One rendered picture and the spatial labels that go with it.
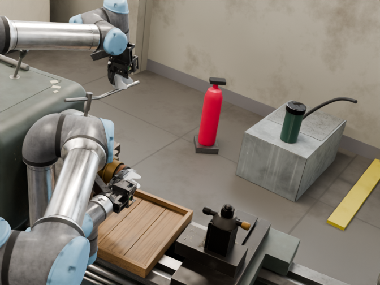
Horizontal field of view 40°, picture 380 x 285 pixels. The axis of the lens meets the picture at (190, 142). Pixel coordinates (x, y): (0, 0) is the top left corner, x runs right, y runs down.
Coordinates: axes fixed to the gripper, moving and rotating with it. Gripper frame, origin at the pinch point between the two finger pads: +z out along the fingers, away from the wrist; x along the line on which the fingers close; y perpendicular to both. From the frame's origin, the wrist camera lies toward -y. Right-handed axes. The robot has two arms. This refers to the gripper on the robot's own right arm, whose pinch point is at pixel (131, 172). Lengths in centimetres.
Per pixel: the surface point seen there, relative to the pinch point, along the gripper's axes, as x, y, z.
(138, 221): -19.6, 4.5, 0.1
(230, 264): -6.2, 44.7, -16.1
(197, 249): -6.0, 33.5, -15.8
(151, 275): -22.1, 20.3, -18.5
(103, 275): -30.3, 3.0, -19.7
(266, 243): -16, 49, 10
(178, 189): -108, -39, 142
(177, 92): -109, -111, 281
